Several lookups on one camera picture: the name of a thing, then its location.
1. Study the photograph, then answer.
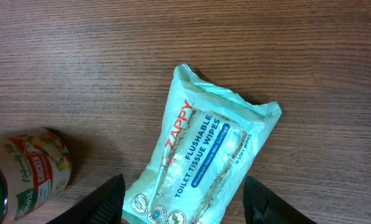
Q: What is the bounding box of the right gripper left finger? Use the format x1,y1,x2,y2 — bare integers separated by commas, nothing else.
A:
47,174,126,224

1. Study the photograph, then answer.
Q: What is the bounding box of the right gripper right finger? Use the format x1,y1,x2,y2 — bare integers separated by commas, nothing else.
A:
243,176,316,224

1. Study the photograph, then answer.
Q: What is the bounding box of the teal wet wipes pack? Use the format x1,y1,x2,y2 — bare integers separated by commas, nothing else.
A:
122,64,282,224

